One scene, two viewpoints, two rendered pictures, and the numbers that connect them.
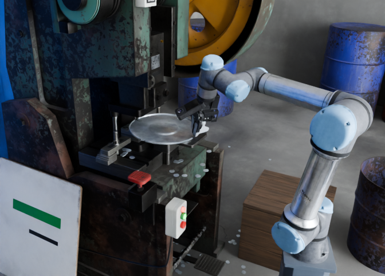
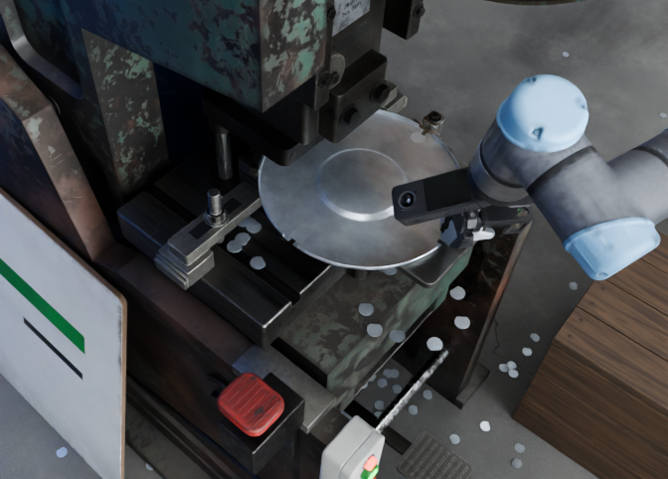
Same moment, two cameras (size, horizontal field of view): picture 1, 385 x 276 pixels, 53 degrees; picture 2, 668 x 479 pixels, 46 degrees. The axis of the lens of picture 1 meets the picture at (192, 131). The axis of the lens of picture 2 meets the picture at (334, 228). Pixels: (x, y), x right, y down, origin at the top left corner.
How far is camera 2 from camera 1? 0.78 m
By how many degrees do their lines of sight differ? 28
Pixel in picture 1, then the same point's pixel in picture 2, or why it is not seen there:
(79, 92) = (113, 58)
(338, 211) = not seen: outside the picture
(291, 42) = not seen: outside the picture
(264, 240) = (585, 420)
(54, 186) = (65, 267)
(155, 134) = (330, 214)
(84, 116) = (134, 114)
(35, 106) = not seen: outside the picture
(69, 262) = (106, 419)
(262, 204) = (603, 354)
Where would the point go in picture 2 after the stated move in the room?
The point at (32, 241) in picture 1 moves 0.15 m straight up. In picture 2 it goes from (32, 342) to (11, 300)
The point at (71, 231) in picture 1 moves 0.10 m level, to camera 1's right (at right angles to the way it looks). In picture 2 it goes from (108, 373) to (163, 386)
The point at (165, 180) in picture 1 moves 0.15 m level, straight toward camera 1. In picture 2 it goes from (341, 346) to (324, 447)
